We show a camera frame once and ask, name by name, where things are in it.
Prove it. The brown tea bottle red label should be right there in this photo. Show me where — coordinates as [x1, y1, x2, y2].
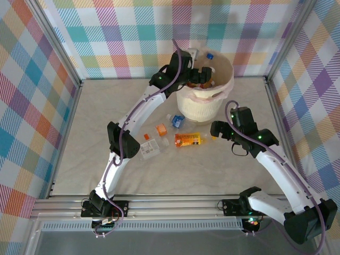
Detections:
[187, 78, 215, 90]

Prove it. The blue yellow label bottle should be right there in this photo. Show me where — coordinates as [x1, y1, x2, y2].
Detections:
[201, 53, 215, 70]

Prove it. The orange snack packet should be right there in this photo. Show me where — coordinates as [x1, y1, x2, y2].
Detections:
[174, 132, 217, 147]

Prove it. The small blue label bottle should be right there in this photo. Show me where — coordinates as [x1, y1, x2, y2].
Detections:
[166, 113, 199, 131]

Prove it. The cream plastic bin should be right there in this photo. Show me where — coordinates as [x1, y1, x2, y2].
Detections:
[176, 49, 235, 125]

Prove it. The plaid backdrop panel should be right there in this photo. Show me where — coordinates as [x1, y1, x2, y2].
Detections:
[268, 0, 340, 213]
[0, 0, 80, 255]
[42, 0, 301, 80]

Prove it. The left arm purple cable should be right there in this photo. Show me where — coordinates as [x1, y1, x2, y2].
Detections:
[102, 39, 186, 232]

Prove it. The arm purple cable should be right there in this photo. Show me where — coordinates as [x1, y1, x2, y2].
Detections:
[102, 39, 186, 232]
[225, 100, 326, 255]

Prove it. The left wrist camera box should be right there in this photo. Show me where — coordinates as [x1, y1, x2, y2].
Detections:
[187, 47, 200, 62]

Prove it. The aluminium floor rail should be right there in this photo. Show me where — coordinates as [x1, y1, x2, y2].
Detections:
[45, 79, 84, 200]
[264, 75, 306, 197]

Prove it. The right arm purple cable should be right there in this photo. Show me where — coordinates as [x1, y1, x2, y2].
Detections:
[225, 100, 326, 255]

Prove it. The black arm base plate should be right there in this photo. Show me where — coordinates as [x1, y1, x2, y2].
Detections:
[222, 198, 271, 216]
[81, 200, 130, 218]

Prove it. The wide aluminium mounting rail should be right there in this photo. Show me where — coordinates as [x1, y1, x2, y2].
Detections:
[30, 198, 324, 220]

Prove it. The aluminium frame post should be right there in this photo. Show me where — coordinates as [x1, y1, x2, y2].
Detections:
[265, 0, 318, 83]
[28, 0, 83, 88]

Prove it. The small controller board with wires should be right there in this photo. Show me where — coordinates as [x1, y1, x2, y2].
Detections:
[240, 216, 262, 236]
[91, 216, 120, 239]

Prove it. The grey slotted cable duct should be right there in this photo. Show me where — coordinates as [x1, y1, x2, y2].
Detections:
[42, 222, 244, 231]

